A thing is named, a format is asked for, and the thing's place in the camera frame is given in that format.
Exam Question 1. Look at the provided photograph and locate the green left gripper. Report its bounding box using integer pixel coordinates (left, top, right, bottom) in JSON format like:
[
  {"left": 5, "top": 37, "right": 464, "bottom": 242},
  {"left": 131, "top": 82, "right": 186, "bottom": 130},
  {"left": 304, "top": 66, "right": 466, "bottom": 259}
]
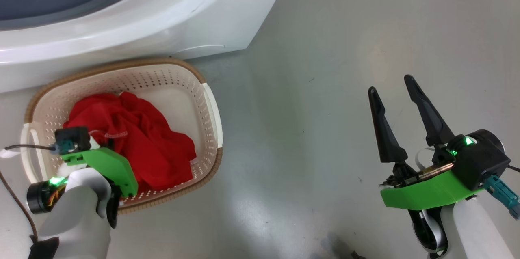
[{"left": 61, "top": 147, "right": 139, "bottom": 198}]

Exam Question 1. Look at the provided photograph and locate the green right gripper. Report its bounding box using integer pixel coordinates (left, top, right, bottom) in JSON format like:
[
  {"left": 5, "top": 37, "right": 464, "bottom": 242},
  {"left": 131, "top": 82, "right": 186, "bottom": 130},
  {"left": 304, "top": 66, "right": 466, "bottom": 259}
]
[{"left": 368, "top": 74, "right": 484, "bottom": 211}]

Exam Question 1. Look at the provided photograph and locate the teal right cable connector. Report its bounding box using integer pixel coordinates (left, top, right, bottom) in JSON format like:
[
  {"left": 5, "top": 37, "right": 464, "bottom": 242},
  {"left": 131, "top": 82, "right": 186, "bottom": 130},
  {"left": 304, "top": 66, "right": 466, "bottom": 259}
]
[{"left": 483, "top": 175, "right": 520, "bottom": 220}]

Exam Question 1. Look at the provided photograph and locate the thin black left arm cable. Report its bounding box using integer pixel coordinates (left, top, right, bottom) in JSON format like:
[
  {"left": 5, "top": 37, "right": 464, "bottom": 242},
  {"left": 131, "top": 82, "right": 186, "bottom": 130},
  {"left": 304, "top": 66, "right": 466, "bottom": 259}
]
[{"left": 0, "top": 144, "right": 57, "bottom": 244}]

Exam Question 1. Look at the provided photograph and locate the round white filter cover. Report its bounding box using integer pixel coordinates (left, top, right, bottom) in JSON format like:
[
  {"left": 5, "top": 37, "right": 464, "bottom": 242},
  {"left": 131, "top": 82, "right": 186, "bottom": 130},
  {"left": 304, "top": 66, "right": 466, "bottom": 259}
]
[{"left": 174, "top": 44, "right": 226, "bottom": 59}]

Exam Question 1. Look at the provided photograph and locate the teal left cable connector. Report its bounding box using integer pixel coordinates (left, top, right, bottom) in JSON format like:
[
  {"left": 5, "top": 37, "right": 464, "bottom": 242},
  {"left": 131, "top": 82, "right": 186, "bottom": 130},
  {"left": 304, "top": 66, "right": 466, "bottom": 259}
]
[{"left": 50, "top": 141, "right": 80, "bottom": 155}]

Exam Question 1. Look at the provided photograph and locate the white flat ribbon cable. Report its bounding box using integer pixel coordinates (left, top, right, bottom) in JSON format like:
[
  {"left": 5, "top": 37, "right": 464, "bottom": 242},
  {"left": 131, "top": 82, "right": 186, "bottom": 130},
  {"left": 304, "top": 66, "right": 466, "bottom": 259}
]
[{"left": 414, "top": 147, "right": 436, "bottom": 171}]

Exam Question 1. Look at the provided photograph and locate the red cloth garment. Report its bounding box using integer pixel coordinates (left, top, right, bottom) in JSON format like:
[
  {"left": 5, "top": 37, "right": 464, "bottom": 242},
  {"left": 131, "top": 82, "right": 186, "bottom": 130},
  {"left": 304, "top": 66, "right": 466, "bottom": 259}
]
[{"left": 63, "top": 91, "right": 198, "bottom": 195}]

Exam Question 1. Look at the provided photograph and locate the teal cable connector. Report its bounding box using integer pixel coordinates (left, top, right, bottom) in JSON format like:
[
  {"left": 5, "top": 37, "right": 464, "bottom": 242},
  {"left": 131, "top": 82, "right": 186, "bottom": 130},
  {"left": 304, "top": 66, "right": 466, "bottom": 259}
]
[
  {"left": 50, "top": 141, "right": 80, "bottom": 155},
  {"left": 483, "top": 175, "right": 520, "bottom": 220}
]

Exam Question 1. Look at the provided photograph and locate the white front-load washing machine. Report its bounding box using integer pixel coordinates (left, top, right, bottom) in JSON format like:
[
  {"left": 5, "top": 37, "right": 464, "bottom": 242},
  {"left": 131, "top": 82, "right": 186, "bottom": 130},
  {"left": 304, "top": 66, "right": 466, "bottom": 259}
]
[{"left": 0, "top": 0, "right": 295, "bottom": 93}]

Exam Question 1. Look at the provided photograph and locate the cream laundry basket brown rim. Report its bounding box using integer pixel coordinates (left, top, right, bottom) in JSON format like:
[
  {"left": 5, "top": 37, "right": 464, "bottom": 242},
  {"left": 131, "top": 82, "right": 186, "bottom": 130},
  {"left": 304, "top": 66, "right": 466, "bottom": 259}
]
[{"left": 20, "top": 58, "right": 223, "bottom": 215}]

